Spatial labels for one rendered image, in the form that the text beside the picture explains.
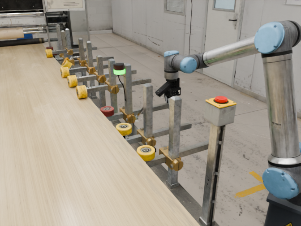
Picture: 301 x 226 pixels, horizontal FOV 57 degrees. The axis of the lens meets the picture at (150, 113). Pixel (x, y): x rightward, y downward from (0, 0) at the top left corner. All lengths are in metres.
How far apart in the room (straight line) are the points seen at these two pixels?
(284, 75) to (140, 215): 0.76
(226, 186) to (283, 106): 1.41
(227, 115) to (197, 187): 1.62
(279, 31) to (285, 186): 0.62
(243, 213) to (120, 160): 1.37
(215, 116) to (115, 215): 0.44
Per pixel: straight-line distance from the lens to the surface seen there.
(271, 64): 1.21
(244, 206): 2.37
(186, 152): 1.32
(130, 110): 1.62
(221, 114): 0.87
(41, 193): 1.06
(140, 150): 1.21
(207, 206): 1.11
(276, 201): 1.54
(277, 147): 1.29
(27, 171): 1.19
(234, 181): 2.59
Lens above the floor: 1.55
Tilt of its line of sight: 25 degrees down
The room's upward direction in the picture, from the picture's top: straight up
